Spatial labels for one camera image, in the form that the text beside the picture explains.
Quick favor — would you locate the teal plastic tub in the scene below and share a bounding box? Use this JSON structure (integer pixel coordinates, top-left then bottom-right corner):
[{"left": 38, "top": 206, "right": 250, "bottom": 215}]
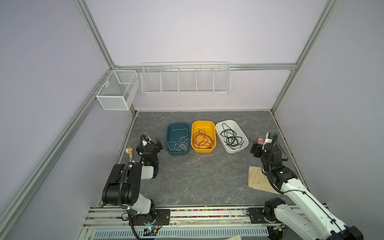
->
[{"left": 166, "top": 123, "right": 191, "bottom": 156}]

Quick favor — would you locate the beige work glove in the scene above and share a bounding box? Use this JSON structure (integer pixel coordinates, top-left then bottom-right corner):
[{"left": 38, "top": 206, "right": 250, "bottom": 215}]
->
[{"left": 248, "top": 166, "right": 279, "bottom": 194}]

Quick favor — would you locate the white plastic tub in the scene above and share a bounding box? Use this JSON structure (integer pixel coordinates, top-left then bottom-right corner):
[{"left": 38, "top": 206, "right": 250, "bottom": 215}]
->
[{"left": 215, "top": 120, "right": 249, "bottom": 154}]

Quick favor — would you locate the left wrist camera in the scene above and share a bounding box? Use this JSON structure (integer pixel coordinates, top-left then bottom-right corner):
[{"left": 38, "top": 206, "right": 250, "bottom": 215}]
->
[{"left": 141, "top": 133, "right": 151, "bottom": 147}]

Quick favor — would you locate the red cable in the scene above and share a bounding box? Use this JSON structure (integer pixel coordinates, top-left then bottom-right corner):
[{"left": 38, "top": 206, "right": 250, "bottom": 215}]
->
[{"left": 192, "top": 128, "right": 215, "bottom": 150}]

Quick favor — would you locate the yellow toy figure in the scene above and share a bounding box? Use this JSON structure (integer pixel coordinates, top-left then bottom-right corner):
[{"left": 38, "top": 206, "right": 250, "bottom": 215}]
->
[{"left": 126, "top": 147, "right": 133, "bottom": 163}]

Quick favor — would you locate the white mesh box basket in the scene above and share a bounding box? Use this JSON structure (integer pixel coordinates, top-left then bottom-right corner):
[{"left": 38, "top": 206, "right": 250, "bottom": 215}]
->
[{"left": 96, "top": 70, "right": 140, "bottom": 111}]

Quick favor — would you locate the white cable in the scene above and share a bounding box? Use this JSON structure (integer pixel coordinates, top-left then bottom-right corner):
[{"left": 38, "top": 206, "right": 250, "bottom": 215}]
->
[{"left": 167, "top": 127, "right": 191, "bottom": 153}]

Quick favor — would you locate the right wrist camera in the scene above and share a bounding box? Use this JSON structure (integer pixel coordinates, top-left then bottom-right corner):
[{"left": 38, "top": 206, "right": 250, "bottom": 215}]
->
[{"left": 263, "top": 132, "right": 274, "bottom": 150}]

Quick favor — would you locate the yellow plastic tub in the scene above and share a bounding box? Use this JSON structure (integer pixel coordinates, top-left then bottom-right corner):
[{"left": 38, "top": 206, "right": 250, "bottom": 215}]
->
[{"left": 191, "top": 121, "right": 217, "bottom": 154}]

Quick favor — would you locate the white wire shelf basket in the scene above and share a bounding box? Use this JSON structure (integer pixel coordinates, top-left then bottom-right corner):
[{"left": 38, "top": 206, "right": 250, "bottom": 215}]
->
[{"left": 141, "top": 62, "right": 232, "bottom": 95}]

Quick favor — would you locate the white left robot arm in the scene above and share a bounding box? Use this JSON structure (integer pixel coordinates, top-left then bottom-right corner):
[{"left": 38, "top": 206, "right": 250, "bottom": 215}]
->
[{"left": 102, "top": 133, "right": 163, "bottom": 219}]

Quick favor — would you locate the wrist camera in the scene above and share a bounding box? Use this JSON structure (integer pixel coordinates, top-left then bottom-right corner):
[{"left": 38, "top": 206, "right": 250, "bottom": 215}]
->
[
  {"left": 263, "top": 132, "right": 274, "bottom": 150},
  {"left": 141, "top": 133, "right": 151, "bottom": 147}
]

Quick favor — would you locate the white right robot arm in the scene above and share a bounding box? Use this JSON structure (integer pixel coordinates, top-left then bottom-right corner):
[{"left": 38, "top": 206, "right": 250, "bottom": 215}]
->
[{"left": 251, "top": 132, "right": 364, "bottom": 240}]

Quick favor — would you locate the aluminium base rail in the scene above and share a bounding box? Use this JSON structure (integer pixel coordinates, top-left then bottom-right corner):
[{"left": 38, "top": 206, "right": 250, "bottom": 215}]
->
[{"left": 78, "top": 206, "right": 283, "bottom": 240}]

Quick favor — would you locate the pink toy figure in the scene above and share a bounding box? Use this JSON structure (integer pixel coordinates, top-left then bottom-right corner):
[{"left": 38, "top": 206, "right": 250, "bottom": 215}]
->
[{"left": 257, "top": 138, "right": 264, "bottom": 145}]

